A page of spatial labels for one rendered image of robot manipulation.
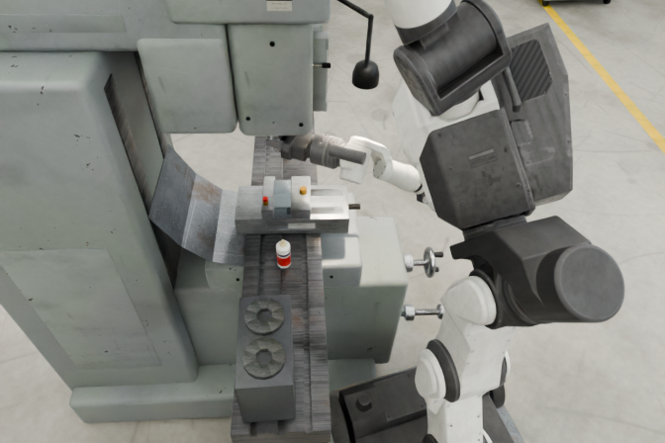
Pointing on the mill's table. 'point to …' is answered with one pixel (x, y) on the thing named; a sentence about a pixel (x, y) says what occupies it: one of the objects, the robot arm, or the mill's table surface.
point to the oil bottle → (283, 254)
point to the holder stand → (265, 359)
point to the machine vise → (320, 217)
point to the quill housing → (272, 77)
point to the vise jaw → (300, 209)
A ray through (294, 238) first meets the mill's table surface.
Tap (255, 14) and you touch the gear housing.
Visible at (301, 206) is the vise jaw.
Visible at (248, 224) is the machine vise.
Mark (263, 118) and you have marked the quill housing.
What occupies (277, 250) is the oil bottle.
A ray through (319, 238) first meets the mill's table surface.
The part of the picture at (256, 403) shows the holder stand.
